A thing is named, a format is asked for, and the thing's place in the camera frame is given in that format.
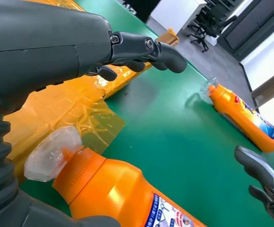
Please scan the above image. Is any orange bottle with clear cap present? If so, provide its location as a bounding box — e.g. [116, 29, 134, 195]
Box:
[24, 125, 208, 227]
[200, 77, 274, 153]

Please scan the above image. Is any yellow taped cardboard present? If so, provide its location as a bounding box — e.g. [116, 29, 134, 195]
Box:
[3, 0, 180, 184]

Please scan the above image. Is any white cabinet with brown panel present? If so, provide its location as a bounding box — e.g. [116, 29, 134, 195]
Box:
[240, 19, 274, 147]

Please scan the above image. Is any green table mat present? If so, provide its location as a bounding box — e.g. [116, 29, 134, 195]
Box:
[20, 0, 274, 227]

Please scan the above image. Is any black board with lettering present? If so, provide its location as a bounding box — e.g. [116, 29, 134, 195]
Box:
[118, 0, 162, 23]

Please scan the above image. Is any black office chair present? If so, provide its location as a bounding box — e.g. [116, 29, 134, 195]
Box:
[186, 0, 238, 53]

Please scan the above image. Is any dark door frame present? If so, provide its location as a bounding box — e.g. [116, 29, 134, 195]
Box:
[217, 0, 274, 62]

